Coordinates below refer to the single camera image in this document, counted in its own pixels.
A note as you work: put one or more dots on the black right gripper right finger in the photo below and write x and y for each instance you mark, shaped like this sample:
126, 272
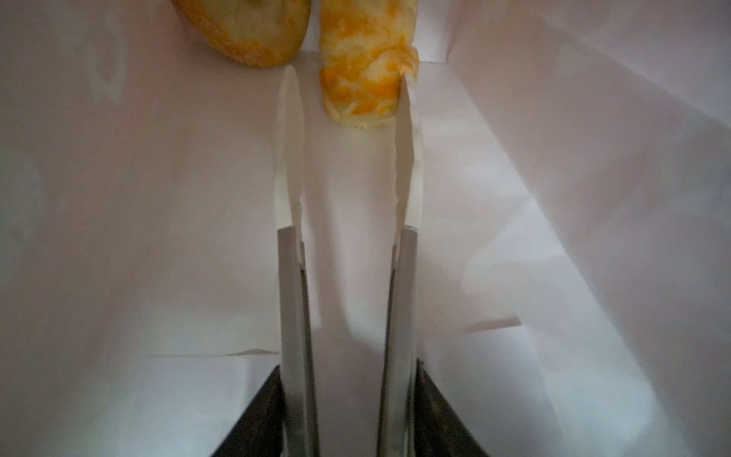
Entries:
438, 430

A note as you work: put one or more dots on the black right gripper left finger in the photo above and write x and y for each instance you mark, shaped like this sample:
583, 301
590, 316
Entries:
259, 432

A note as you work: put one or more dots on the striped fake bread roll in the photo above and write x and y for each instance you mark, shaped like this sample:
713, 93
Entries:
366, 48

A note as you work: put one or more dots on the steel tongs with white tips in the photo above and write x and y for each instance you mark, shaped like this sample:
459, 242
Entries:
347, 210

